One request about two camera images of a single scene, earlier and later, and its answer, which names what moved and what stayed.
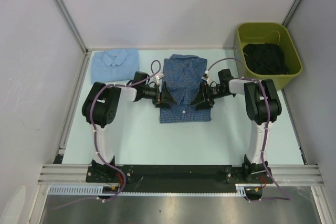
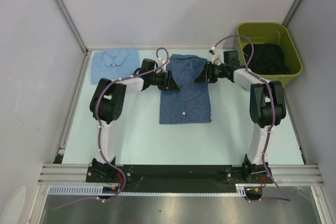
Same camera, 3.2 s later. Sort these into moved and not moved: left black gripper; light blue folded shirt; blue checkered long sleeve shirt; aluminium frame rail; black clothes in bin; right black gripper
Moved: right black gripper; left black gripper
Not moved: light blue folded shirt; aluminium frame rail; blue checkered long sleeve shirt; black clothes in bin
